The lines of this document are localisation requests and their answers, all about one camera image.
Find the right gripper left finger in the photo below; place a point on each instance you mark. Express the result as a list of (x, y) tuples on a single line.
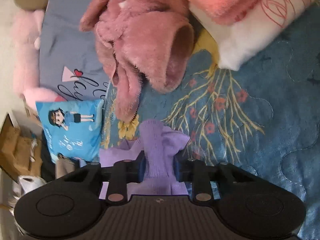
[(122, 173)]

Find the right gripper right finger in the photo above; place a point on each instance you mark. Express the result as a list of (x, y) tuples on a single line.
[(195, 172)]

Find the purple sweatshirt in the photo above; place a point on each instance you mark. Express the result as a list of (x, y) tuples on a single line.
[(160, 144)]

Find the folded beige garment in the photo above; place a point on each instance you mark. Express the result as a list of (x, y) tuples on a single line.
[(63, 167)]

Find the blue cartoon police pillow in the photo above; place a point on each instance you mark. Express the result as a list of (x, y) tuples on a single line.
[(72, 128)]

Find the blue gold patterned quilt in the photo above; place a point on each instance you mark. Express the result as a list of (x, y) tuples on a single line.
[(263, 118)]

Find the white plastic bag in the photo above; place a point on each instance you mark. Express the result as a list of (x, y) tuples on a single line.
[(24, 185)]

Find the cardboard boxes stack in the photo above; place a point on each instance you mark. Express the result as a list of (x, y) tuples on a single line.
[(20, 156)]

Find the grey printed sofa cover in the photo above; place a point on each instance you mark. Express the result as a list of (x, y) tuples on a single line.
[(68, 61)]

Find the folded white floral cloth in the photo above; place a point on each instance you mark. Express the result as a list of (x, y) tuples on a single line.
[(239, 42)]

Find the pink fleece garment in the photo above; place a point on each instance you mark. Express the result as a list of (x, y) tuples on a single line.
[(139, 40)]

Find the pink plush toy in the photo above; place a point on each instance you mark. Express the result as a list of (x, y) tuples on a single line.
[(26, 33)]

